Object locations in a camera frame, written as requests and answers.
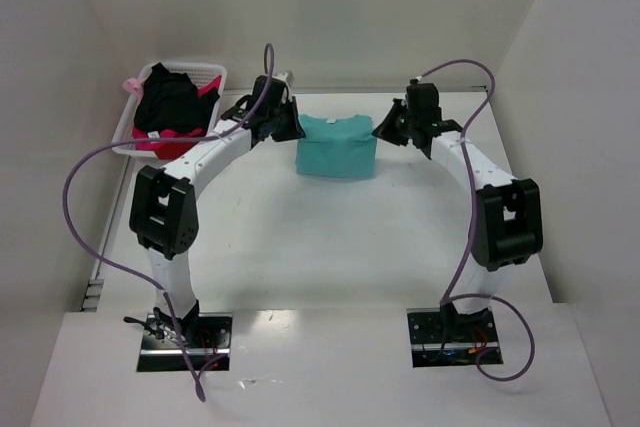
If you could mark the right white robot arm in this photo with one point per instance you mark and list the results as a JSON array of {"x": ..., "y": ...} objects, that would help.
[{"x": 505, "y": 225}]

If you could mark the black t shirt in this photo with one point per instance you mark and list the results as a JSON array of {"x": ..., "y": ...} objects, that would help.
[{"x": 171, "y": 101}]

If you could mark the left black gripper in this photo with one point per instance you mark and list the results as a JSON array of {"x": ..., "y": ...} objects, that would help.
[{"x": 282, "y": 118}]

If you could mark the red pink t shirt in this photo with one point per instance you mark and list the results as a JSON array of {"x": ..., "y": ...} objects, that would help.
[{"x": 167, "y": 144}]

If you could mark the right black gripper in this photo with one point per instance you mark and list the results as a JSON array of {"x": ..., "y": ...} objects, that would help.
[{"x": 400, "y": 123}]

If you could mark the white plastic basket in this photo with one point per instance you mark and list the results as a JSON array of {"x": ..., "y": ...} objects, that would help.
[{"x": 204, "y": 76}]

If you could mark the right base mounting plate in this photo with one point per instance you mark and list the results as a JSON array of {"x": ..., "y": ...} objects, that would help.
[{"x": 449, "y": 339}]

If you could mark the light pink cloth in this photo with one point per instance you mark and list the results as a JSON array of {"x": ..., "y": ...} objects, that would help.
[{"x": 134, "y": 86}]

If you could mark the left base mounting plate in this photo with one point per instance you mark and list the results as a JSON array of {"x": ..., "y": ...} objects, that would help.
[{"x": 159, "y": 351}]

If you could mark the base mounting plate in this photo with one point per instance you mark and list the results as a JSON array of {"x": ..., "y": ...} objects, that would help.
[
  {"x": 449, "y": 339},
  {"x": 159, "y": 351}
]

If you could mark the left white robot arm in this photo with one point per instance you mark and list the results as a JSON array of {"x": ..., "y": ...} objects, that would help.
[{"x": 164, "y": 214}]

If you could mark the teal t shirt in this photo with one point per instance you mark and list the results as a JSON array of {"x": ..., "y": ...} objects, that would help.
[{"x": 337, "y": 147}]

